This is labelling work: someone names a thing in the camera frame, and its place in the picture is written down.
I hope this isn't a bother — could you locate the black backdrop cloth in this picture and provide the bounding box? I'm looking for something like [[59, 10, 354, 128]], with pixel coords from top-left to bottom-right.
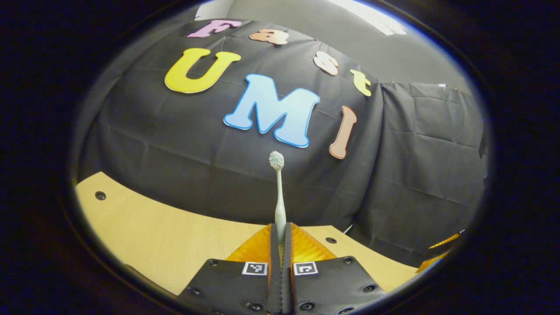
[[77, 17, 488, 267]]

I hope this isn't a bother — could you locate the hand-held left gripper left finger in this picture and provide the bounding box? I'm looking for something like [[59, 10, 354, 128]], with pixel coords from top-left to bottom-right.
[[177, 223, 280, 315]]

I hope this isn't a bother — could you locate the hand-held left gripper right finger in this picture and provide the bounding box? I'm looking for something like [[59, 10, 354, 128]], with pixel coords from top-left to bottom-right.
[[282, 222, 388, 315]]

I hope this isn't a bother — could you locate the pale blue toothbrush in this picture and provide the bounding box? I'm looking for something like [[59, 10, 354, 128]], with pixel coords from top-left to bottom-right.
[[268, 150, 287, 245]]

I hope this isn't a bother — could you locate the light wooden desktop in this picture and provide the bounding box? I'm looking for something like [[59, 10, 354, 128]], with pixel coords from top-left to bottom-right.
[[74, 171, 418, 296]]

